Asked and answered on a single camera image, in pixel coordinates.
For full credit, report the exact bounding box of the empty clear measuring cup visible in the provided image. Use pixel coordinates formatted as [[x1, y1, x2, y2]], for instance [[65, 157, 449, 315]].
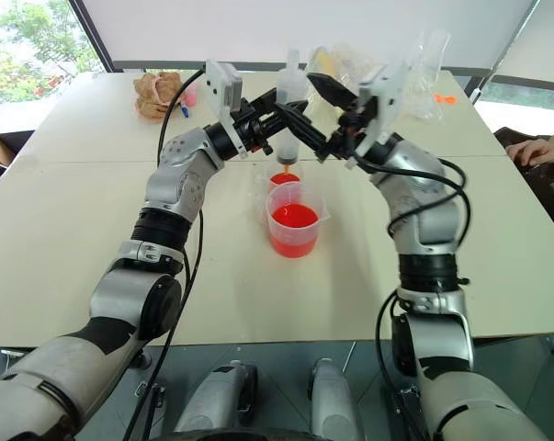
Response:
[[413, 29, 452, 80]]

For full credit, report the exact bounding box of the large clear cup red liquid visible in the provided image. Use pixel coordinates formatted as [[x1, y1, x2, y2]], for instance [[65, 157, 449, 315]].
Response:
[[263, 181, 331, 259]]

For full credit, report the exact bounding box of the silver rounded leg shell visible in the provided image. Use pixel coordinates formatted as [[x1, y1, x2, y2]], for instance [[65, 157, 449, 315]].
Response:
[[307, 356, 367, 441], [173, 359, 259, 435]]

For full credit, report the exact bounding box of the small clear cup red liquid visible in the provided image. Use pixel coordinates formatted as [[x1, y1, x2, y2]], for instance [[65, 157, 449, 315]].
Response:
[[261, 160, 305, 197]]

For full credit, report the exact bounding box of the clear plastic syringe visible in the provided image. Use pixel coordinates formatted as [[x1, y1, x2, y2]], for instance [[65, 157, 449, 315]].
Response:
[[274, 47, 311, 175]]

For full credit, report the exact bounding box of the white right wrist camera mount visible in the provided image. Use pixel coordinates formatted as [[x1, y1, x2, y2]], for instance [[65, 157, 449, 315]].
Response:
[[347, 59, 411, 171]]

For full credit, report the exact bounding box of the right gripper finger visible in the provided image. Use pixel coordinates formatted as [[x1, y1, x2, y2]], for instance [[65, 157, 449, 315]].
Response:
[[306, 72, 362, 111], [275, 103, 336, 163]]

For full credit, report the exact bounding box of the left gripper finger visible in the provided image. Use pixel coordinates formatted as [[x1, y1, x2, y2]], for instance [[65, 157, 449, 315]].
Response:
[[270, 101, 311, 130], [247, 87, 280, 111]]

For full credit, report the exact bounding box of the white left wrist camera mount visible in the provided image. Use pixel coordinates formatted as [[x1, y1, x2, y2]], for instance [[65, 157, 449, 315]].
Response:
[[204, 58, 251, 160]]

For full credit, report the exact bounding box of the bystander bare hand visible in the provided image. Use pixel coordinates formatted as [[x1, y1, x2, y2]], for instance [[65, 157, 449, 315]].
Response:
[[504, 136, 554, 167]]

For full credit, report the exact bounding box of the brown lumpy soft toy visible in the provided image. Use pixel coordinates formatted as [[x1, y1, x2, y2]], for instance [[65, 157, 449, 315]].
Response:
[[132, 71, 184, 123]]

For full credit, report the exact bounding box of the black window frame post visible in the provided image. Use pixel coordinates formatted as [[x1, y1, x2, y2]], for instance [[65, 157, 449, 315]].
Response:
[[468, 0, 554, 107], [68, 0, 116, 74]]

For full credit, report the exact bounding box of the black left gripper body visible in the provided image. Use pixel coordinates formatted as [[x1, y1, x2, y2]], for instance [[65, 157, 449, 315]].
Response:
[[232, 96, 283, 156]]

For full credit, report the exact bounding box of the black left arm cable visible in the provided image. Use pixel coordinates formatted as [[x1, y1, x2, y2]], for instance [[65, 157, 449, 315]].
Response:
[[119, 68, 209, 441]]

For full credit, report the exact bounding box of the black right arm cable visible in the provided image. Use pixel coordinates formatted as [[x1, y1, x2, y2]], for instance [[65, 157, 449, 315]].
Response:
[[352, 153, 473, 441]]

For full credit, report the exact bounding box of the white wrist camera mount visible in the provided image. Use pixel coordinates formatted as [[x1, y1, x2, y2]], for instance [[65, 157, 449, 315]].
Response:
[[204, 58, 251, 160], [347, 59, 411, 171]]

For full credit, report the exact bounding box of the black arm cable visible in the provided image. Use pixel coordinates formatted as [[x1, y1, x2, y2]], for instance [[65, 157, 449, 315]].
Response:
[[352, 153, 473, 441], [119, 68, 209, 441]]

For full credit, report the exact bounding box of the clear plastic bag yellow content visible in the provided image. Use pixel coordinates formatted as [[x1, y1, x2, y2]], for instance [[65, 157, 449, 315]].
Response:
[[306, 43, 388, 111]]

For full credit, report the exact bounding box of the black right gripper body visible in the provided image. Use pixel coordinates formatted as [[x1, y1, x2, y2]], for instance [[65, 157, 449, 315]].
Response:
[[324, 94, 381, 162]]

